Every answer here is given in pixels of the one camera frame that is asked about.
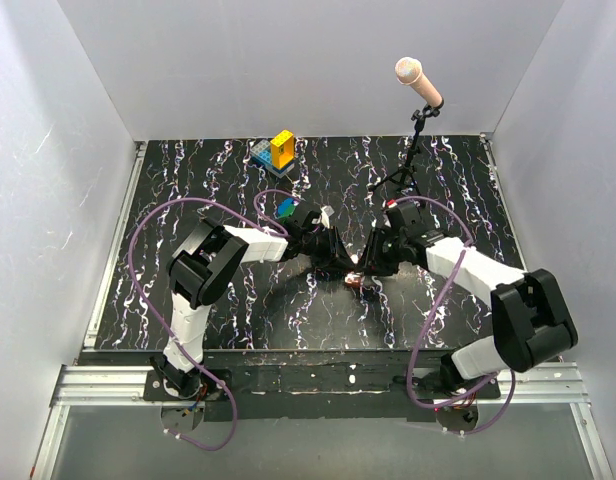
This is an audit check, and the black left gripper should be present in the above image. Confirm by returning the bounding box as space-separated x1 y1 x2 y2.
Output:
301 228 353 274

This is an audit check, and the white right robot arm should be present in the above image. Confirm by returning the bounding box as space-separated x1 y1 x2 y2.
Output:
358 197 579 398

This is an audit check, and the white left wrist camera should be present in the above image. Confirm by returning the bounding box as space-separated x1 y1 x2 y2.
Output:
320 205 334 229

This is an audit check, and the yellow blue toy brick stack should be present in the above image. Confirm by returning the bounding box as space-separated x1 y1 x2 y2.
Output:
250 130 295 178

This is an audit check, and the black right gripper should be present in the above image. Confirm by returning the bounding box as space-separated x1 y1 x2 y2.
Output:
353 226 406 277

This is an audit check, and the green blue toy brick cluster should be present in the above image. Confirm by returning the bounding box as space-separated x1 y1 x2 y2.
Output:
276 198 299 220

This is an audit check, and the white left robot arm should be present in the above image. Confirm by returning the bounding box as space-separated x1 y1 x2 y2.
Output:
151 199 355 400

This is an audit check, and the pink microphone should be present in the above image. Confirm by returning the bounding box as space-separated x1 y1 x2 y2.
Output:
395 57 444 108

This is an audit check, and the black microphone stand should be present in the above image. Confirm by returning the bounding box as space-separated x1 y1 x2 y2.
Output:
368 102 444 194

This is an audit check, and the red weekly pill organizer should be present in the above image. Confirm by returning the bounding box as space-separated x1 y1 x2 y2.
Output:
344 272 374 290

